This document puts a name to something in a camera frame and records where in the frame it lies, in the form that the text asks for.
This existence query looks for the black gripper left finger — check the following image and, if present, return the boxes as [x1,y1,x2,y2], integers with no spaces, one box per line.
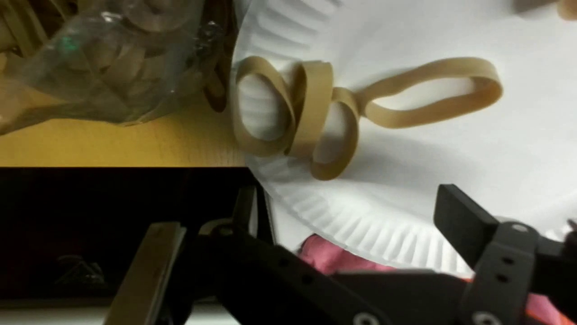
[105,222,188,325]

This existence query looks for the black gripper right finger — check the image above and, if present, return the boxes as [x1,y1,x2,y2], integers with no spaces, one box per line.
[435,182,539,325]

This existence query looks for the tan rubber band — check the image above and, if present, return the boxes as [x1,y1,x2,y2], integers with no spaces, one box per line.
[310,86,363,182]
[231,55,301,158]
[354,55,505,129]
[287,59,336,158]

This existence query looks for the white paper plate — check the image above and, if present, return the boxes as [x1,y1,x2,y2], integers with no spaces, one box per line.
[231,0,577,281]

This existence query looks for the pink cloth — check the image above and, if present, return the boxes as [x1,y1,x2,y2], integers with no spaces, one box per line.
[296,232,577,325]

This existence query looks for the brown crumpled object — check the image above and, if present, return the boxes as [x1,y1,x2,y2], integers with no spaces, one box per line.
[0,0,238,137]

